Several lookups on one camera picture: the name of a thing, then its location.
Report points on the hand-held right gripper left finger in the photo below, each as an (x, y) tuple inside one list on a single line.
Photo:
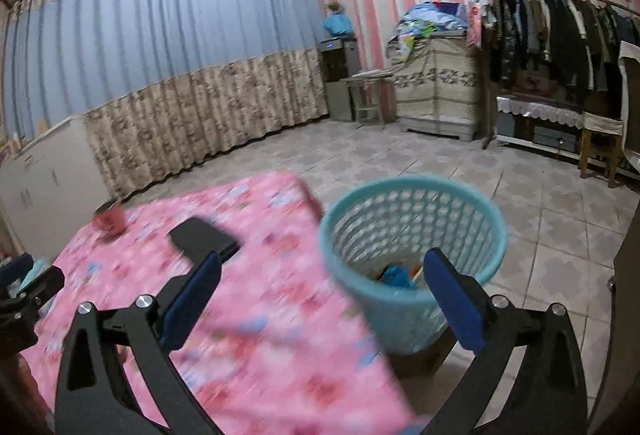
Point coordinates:
[(192, 300)]

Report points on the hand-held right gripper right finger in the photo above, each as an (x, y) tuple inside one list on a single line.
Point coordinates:
[(452, 300)]

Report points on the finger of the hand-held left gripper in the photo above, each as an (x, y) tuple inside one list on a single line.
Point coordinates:
[(15, 270), (42, 287)]

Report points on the blue plastic basket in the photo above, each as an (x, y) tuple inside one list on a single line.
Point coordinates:
[(400, 320)]

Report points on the blue plastic wrapper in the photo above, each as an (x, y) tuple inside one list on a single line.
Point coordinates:
[(399, 277)]

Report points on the person's left forearm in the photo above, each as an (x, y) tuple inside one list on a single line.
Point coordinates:
[(20, 395)]

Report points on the black zip pouch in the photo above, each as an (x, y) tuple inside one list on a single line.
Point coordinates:
[(205, 237)]

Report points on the pink floral tablecloth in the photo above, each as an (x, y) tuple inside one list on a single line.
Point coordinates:
[(260, 315)]

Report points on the white cabinet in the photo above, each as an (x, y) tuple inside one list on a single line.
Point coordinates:
[(45, 180)]

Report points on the pink mug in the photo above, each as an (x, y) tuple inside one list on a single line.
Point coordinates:
[(111, 221)]

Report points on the dark wooden cabinet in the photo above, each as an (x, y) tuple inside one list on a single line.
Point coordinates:
[(627, 290)]

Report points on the lace-covered low shelf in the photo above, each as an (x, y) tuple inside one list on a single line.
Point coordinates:
[(540, 107)]

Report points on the cloth-covered chest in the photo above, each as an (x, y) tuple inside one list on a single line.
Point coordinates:
[(440, 85)]

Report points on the wooden stool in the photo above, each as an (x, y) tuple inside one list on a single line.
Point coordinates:
[(602, 125)]

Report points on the small round side table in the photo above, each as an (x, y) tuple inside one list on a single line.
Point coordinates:
[(367, 77)]

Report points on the water dispenser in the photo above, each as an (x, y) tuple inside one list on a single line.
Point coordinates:
[(337, 85)]

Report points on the blue floral-trimmed curtain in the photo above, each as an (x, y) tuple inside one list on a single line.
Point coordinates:
[(150, 55)]

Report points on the row of hanging clothes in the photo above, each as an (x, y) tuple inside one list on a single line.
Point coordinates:
[(555, 40)]

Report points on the pile of clothes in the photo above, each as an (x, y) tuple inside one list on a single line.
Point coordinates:
[(432, 20)]

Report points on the pink hanging bag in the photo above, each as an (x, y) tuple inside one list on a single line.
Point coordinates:
[(479, 20)]

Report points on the blue bag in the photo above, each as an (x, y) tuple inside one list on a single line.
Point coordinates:
[(337, 25)]

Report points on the dried plant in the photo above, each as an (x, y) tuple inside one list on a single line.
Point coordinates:
[(336, 8)]

